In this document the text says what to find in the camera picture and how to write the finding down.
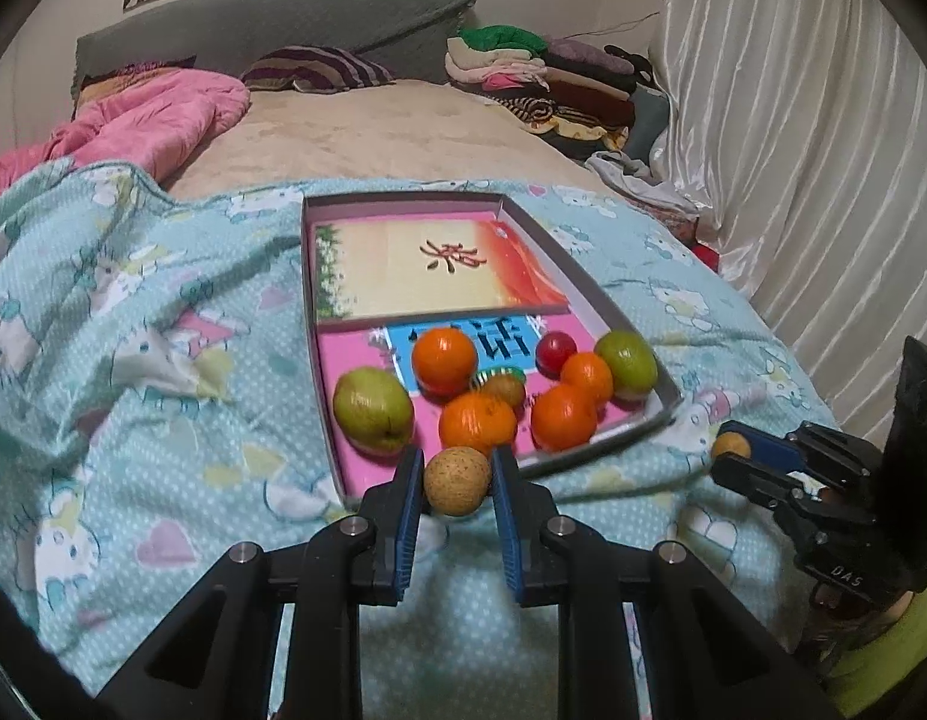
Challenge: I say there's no grey-blue cushion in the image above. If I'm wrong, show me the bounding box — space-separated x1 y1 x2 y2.
627 82 671 160

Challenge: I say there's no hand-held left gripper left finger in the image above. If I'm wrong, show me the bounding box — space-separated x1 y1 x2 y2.
95 446 427 720

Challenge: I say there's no white curtain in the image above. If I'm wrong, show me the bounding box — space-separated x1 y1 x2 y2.
646 0 927 452

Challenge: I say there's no cream and orange book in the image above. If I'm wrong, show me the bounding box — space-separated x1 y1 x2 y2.
312 215 571 326

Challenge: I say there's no white cloth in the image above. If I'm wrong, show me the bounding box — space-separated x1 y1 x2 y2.
586 151 702 216

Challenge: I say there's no purple striped pillow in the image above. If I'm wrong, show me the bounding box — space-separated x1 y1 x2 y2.
239 46 397 95

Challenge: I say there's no dark green citrus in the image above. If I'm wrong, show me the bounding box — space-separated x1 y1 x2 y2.
593 329 658 401

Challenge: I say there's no tan speckled longan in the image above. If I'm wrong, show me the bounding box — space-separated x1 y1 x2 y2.
423 445 493 518

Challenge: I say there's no small orange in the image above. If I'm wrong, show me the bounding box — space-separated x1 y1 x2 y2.
560 352 615 407

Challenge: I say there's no brown kiwi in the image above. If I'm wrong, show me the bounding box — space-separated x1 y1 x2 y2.
478 373 526 410

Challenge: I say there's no pile of folded clothes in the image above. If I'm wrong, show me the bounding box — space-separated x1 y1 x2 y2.
443 24 664 163

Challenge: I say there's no pink quilt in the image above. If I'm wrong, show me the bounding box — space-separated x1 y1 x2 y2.
0 67 253 205

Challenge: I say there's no shallow pink cardboard tray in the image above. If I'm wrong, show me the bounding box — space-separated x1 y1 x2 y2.
301 192 682 512

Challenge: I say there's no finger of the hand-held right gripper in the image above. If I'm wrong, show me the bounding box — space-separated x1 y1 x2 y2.
710 456 803 520
721 423 803 471

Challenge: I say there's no orange pillow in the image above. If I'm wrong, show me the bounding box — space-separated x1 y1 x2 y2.
76 55 199 103

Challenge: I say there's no grey headboard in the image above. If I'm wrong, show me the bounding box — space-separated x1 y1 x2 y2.
72 0 477 103

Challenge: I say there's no pink and blue book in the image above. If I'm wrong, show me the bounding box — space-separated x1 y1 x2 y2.
316 310 653 486

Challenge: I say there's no small tan longan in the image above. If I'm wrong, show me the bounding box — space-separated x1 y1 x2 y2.
711 427 751 461

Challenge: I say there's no red plum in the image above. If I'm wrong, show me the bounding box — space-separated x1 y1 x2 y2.
535 333 579 377

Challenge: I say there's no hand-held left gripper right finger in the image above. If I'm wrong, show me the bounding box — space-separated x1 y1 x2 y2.
491 445 840 720

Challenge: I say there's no person's right forearm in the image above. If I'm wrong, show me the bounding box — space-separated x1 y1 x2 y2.
799 591 927 720

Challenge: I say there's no teal cat print blanket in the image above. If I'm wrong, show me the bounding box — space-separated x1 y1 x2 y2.
0 160 871 707

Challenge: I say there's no beige bed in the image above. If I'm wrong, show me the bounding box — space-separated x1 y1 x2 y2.
166 78 623 200

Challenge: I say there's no yellow-green pear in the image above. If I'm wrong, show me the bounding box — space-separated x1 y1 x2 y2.
333 367 416 458

